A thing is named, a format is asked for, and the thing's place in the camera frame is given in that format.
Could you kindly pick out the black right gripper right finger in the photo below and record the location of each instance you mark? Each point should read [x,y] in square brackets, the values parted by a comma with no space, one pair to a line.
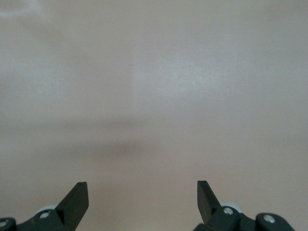
[209,211]

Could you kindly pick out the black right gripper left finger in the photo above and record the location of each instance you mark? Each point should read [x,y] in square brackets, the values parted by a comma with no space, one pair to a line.
[72,211]

